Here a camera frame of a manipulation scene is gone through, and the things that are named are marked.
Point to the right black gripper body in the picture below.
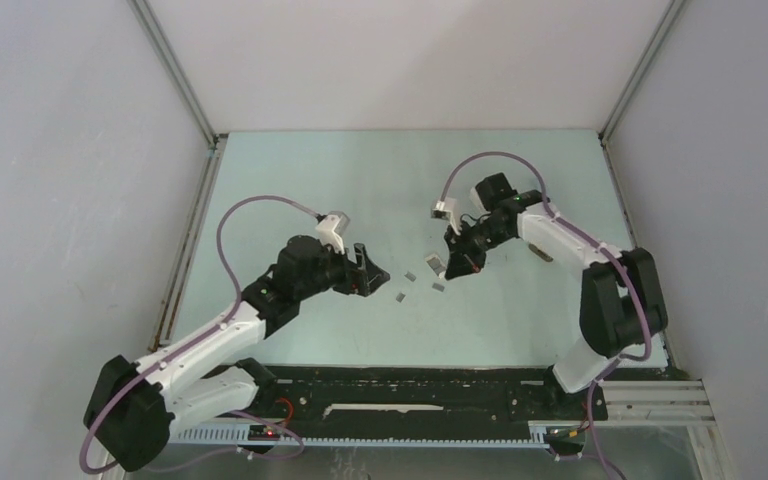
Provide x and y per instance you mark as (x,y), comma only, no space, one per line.
(478,236)

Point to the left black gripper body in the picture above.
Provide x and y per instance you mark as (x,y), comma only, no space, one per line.
(340,277)

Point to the staple box tray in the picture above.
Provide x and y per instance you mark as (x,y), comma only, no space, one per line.
(436,264)

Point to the beige brown mini stapler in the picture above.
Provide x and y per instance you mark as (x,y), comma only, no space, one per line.
(544,256)

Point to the long white stapler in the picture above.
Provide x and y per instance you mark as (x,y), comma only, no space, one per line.
(476,200)

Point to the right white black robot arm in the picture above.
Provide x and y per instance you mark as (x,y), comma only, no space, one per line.
(621,306)

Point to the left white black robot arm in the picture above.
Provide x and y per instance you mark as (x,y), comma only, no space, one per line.
(137,406)

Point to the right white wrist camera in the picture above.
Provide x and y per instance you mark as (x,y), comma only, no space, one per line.
(447,209)

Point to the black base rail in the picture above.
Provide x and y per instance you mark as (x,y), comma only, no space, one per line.
(420,404)

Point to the right aluminium frame post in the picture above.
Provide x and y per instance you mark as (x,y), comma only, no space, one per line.
(655,43)

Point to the aluminium frame post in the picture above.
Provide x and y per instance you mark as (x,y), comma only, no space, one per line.
(150,23)
(655,43)

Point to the left aluminium frame post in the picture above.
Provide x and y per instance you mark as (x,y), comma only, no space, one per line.
(150,23)

